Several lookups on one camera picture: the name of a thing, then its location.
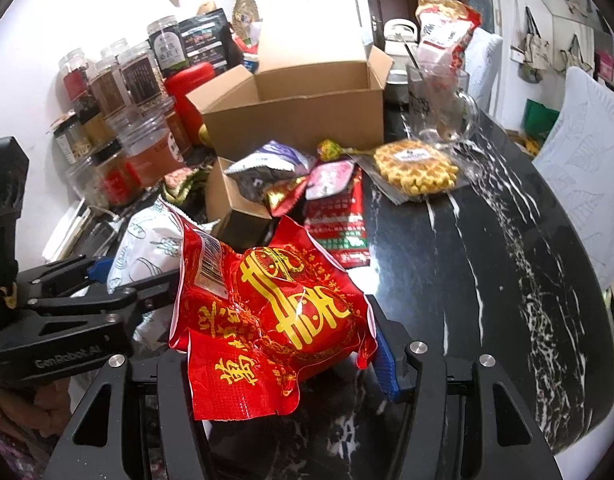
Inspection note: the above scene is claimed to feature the round waffle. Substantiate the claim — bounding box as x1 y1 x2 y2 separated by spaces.
357 141 470 206

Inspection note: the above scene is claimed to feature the hanging canvas tote bag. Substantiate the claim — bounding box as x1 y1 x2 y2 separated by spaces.
562 35 595 71
519 7 552 83

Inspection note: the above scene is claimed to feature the black stand-up pouch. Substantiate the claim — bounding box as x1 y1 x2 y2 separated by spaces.
177 8 243 73

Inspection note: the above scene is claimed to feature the red white nut bag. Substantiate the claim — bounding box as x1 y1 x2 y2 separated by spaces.
414 0 482 73

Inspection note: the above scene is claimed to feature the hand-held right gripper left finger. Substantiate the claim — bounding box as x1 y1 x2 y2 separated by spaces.
57 352 210 480

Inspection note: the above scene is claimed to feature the grey quilted cushion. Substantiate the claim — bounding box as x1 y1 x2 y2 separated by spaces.
464 27 504 111

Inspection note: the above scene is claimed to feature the white fridge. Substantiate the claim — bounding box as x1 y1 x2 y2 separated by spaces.
251 0 370 46

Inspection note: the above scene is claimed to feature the white flat box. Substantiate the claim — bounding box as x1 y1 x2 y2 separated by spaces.
42 199 95 261

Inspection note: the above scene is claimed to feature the green gold snack packet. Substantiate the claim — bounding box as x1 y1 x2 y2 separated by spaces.
164 167 208 201

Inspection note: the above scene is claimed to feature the large cardboard box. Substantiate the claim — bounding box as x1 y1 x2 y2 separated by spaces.
186 24 394 163

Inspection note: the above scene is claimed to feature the shelf of small bottles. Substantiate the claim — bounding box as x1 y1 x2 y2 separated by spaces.
594 50 614 91

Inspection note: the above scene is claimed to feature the purple white snack packet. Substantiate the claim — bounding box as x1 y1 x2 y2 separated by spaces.
223 140 318 206

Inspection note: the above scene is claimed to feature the round woven fan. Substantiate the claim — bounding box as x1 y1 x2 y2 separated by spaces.
231 0 263 46

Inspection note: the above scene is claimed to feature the red plastic container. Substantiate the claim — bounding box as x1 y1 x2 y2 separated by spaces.
164 61 215 148

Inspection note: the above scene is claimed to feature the green bag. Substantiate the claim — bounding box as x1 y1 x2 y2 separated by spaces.
524 99 560 148

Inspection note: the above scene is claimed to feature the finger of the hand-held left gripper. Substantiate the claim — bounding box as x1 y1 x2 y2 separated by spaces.
30 277 181 322
17 255 116 302

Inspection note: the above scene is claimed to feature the red green snack packet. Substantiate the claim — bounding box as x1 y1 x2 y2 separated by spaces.
303 165 372 268

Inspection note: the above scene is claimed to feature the white kettle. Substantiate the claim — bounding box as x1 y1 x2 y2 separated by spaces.
383 17 418 61

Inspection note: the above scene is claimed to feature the clear jar white lid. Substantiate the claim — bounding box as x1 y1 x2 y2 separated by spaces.
51 16 190 208

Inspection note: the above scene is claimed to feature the clear glass mug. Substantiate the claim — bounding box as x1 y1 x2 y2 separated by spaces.
406 57 480 147

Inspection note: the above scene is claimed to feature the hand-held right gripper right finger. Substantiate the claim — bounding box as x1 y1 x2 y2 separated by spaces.
367 294 562 480

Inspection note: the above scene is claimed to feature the person's left hand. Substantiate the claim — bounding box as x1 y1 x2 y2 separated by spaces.
0 380 73 456

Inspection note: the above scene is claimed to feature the large red gold snack packet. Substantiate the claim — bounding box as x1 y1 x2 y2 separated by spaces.
168 215 379 422

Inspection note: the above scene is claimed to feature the small golden carton box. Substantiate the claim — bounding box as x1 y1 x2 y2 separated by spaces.
205 156 275 253

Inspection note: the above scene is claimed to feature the yellow green lollipop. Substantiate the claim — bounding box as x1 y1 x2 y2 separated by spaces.
317 139 383 162

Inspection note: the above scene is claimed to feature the small red candy packet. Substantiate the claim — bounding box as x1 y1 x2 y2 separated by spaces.
263 175 309 217

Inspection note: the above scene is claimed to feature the white patterned bag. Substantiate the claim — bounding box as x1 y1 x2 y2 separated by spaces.
106 199 188 346

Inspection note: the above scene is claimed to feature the pink rose print packet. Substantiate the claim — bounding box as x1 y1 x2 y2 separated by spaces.
305 159 353 201

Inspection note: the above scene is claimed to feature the metal bowl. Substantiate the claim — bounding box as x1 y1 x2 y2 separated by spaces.
384 71 410 106

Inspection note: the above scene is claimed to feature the white quilted cushion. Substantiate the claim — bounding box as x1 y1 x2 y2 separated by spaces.
532 66 614 291

